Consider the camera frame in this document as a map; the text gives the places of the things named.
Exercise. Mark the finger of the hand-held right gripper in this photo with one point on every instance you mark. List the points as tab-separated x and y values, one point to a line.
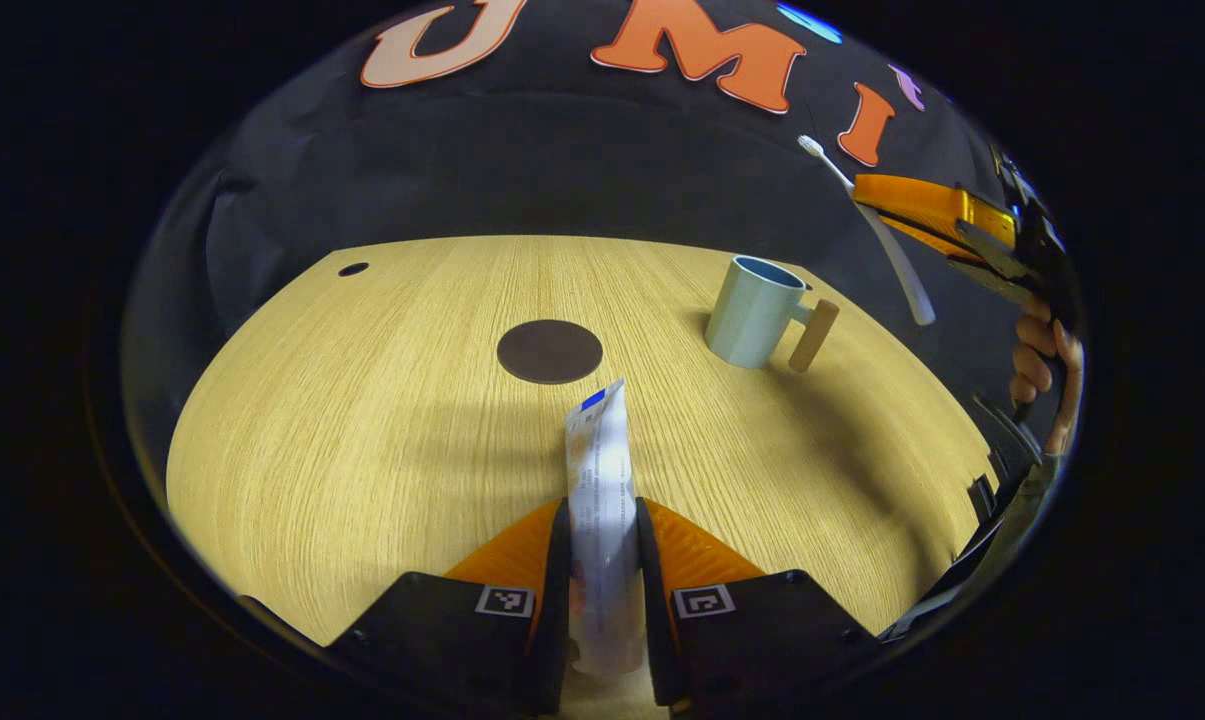
922	205

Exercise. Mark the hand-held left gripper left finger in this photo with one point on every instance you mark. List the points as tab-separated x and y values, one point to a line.
556	600

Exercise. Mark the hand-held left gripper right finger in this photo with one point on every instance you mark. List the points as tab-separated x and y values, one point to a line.
652	600

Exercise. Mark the white toothbrush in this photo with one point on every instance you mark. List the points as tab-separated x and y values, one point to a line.
902	275

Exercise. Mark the white toothpaste tube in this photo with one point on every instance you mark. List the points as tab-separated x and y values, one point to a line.
602	480

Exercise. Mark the dark brown round coaster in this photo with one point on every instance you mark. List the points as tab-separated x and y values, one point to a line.
549	352

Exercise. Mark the black backdrop cloth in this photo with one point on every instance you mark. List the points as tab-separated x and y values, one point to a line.
562	170

